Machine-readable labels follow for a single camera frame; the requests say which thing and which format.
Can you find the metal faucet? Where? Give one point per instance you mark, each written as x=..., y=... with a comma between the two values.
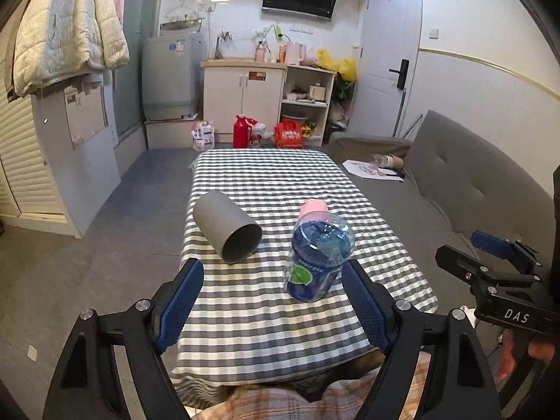
x=221, y=43

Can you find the white light switch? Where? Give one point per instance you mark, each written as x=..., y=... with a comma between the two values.
x=433, y=33

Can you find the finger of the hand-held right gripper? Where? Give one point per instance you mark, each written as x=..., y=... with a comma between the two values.
x=459, y=262
x=492, y=243

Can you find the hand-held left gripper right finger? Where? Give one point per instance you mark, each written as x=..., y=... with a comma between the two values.
x=365, y=302

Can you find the pink towel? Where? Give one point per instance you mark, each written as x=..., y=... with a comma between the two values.
x=118, y=2

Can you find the person's plaid trousers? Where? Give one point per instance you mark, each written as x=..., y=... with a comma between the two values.
x=271, y=402

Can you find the grey sofa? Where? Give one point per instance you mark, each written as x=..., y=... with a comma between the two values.
x=463, y=179

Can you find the white open shelf unit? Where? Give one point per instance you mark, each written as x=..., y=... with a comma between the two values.
x=326, y=109

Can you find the red gift bag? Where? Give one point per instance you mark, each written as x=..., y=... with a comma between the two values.
x=288, y=135

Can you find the red thermos flask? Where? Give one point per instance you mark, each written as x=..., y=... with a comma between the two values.
x=240, y=133

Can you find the grey cylindrical tube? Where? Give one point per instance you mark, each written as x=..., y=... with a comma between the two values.
x=218, y=218

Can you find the white printed papers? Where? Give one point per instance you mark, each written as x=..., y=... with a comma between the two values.
x=363, y=170

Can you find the white plastic bag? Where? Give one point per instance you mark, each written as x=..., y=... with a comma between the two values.
x=261, y=131

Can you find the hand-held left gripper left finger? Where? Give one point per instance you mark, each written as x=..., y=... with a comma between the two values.
x=181, y=302

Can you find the brown paper roll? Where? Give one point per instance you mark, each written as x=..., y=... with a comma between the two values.
x=391, y=161

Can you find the grey leaning board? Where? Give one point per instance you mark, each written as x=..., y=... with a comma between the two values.
x=74, y=183

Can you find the grey checked tablecloth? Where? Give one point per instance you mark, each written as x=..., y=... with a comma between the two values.
x=262, y=315

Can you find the grey washing machine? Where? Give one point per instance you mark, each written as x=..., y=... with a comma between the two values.
x=170, y=78

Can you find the white sink cabinet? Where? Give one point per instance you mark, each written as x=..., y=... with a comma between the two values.
x=243, y=100

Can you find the white printed packet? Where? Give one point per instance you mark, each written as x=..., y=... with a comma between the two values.
x=203, y=135

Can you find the wall calendar sheet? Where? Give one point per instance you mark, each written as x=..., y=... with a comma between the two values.
x=87, y=118

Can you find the pink bottle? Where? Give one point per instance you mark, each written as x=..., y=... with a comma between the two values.
x=260, y=52

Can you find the person's right hand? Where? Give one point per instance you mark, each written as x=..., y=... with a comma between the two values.
x=540, y=350

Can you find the yellow plastic bag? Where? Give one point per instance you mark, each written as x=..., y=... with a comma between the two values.
x=343, y=65

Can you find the white quilted jacket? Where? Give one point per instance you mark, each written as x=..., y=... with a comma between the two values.
x=65, y=26

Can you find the wrapped flower bouquet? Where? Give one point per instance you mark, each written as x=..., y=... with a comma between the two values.
x=343, y=100

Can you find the white electric kettle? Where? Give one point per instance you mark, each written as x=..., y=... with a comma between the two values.
x=294, y=54

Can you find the white louvred wardrobe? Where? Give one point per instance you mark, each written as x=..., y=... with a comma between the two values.
x=26, y=170

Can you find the white door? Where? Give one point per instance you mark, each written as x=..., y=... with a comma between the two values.
x=389, y=30

